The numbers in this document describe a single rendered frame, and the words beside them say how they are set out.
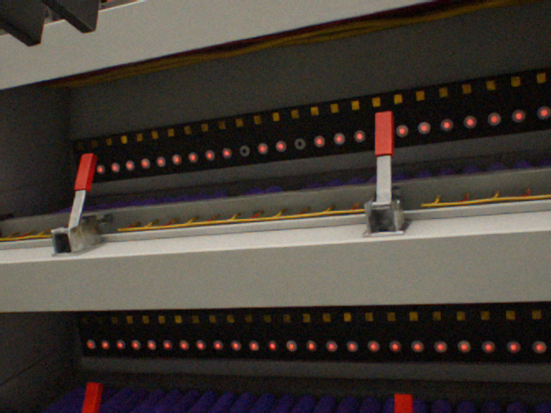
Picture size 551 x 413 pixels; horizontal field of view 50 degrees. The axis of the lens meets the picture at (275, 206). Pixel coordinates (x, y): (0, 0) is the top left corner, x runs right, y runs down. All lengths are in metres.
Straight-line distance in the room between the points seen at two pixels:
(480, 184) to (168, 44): 0.26
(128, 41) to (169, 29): 0.04
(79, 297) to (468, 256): 0.31
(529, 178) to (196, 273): 0.25
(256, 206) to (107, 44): 0.18
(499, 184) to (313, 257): 0.15
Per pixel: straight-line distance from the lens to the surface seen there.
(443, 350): 0.57
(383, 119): 0.44
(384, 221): 0.43
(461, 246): 0.39
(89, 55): 0.54
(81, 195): 0.54
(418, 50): 0.62
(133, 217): 0.56
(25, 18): 0.34
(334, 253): 0.41
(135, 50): 0.51
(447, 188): 0.46
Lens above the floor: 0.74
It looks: 5 degrees up
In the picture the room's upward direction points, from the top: 3 degrees counter-clockwise
